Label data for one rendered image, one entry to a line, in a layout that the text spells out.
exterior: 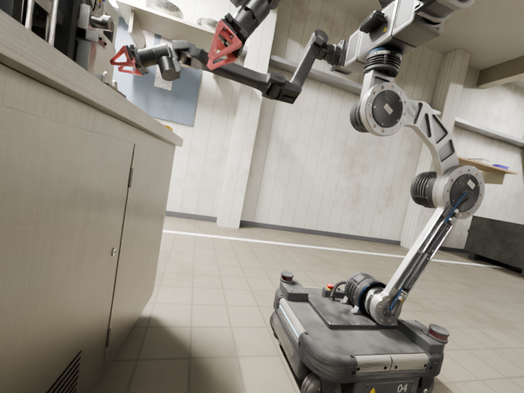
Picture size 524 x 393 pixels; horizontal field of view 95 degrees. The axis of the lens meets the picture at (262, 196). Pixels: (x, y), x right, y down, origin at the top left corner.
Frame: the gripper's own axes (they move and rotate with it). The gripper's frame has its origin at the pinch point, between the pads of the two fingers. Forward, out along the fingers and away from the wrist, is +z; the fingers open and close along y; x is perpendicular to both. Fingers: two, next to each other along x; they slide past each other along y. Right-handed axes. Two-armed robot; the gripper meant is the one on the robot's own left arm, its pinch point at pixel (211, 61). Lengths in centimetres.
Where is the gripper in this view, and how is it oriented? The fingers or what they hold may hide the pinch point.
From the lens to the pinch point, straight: 69.2
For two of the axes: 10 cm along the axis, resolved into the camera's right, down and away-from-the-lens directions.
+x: 7.4, 6.2, 2.8
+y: 2.6, 1.2, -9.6
